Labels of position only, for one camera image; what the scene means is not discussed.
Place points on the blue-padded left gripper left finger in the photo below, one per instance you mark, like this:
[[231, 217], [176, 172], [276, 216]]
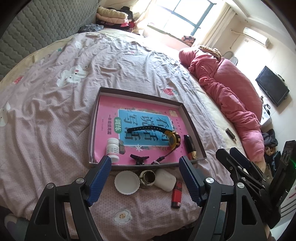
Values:
[[96, 179]]

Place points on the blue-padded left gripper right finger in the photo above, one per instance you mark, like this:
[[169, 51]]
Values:
[[193, 180]]

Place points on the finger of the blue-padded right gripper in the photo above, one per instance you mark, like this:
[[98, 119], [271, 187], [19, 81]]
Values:
[[242, 160], [231, 163]]

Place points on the red and black lighter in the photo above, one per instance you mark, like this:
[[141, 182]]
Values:
[[176, 196]]

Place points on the white earbuds case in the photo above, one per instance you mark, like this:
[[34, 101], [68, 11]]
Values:
[[164, 180]]

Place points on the white plastic jar lid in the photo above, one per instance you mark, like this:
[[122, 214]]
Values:
[[127, 182]]

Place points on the white pill bottle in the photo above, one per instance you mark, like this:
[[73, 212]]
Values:
[[112, 149]]

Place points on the black and gold lipstick case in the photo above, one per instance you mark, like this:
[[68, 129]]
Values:
[[190, 148]]

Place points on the shiny metal ring jar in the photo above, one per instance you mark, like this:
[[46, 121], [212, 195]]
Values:
[[147, 178]]

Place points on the black hair claw clip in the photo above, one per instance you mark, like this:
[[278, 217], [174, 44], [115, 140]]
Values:
[[139, 160]]

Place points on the black and yellow wristwatch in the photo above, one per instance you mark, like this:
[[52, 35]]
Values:
[[174, 138]]

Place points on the grey cardboard box tray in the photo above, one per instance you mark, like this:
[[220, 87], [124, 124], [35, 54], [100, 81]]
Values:
[[150, 99]]

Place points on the pink quilted duvet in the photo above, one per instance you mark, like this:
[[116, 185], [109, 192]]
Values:
[[232, 92]]

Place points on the pink and blue workbook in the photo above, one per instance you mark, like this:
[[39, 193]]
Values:
[[115, 115]]

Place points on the black flat screen monitor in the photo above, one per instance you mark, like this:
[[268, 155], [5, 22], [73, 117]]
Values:
[[273, 86]]

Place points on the pink patterned bed sheet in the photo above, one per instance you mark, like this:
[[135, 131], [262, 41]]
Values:
[[47, 111]]

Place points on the folded clothes pile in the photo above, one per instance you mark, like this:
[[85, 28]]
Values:
[[121, 19]]

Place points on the grey quilted headboard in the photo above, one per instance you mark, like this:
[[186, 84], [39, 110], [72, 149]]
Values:
[[41, 23]]

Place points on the white wall air conditioner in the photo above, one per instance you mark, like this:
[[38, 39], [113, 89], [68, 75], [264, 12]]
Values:
[[257, 36]]

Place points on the window with blue frame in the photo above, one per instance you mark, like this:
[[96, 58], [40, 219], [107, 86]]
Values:
[[179, 18]]

